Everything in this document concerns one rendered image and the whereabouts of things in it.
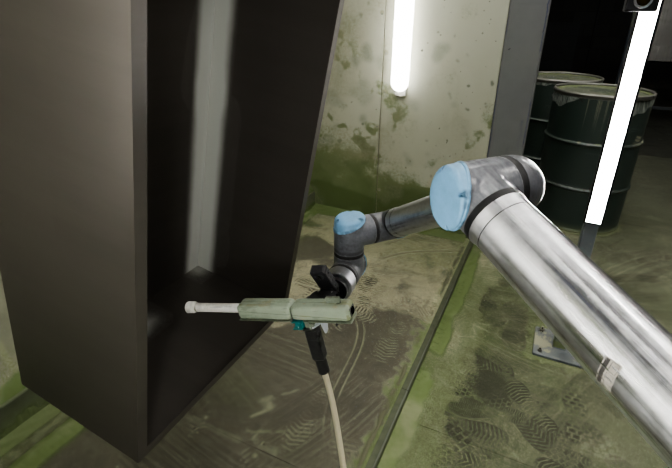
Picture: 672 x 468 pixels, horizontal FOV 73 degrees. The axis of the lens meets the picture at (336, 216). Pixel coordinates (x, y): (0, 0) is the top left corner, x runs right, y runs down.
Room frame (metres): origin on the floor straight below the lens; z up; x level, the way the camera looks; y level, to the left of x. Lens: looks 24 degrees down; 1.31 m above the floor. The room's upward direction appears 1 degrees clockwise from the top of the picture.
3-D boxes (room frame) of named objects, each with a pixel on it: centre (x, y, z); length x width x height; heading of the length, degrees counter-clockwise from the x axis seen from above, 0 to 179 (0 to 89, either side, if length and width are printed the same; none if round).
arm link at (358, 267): (1.20, -0.04, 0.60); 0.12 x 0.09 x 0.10; 160
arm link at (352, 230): (1.21, -0.05, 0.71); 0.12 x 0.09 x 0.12; 115
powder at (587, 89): (2.93, -1.67, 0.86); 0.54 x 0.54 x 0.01
